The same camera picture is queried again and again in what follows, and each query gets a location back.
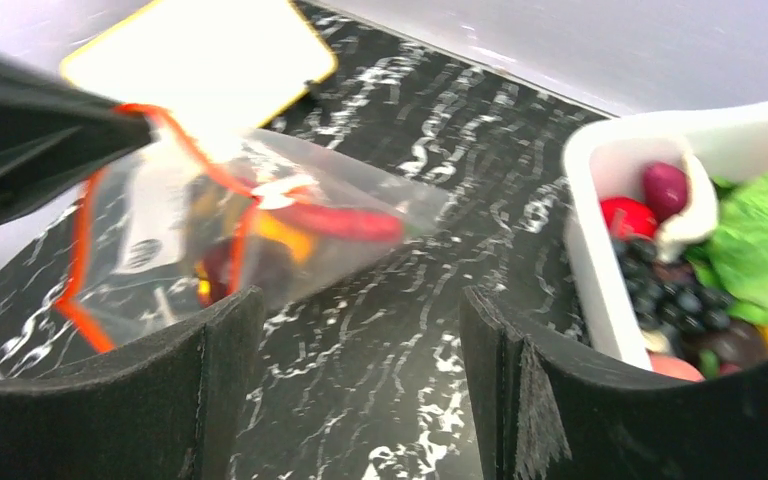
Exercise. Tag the white dry-erase board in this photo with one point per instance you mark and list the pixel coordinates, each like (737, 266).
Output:
(231, 63)

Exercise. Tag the yellow toy bell pepper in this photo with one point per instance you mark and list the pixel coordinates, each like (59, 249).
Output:
(301, 244)

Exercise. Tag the red toy chili pepper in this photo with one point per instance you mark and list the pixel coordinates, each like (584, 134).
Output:
(353, 224)

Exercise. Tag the dark red toy fruit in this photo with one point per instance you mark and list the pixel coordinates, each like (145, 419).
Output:
(271, 271)

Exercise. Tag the dark toy grape bunch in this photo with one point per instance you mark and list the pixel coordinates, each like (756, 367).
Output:
(669, 293)

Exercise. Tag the clear zip bag orange zipper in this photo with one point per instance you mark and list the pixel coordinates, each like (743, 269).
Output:
(143, 222)

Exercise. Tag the white toy radish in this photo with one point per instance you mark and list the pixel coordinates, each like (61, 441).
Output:
(698, 219)

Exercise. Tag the green toy lettuce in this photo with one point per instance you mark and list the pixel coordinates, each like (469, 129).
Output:
(735, 257)

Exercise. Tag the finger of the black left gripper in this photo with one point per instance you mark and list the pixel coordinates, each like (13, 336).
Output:
(53, 136)

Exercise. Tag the purple toy eggplant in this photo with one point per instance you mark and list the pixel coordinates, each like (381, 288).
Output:
(665, 189)

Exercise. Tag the red toy apple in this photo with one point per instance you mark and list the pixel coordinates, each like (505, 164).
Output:
(625, 218)

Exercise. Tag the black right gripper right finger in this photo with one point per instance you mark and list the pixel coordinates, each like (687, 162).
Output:
(548, 407)

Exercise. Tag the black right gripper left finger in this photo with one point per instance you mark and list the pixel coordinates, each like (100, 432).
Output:
(165, 406)

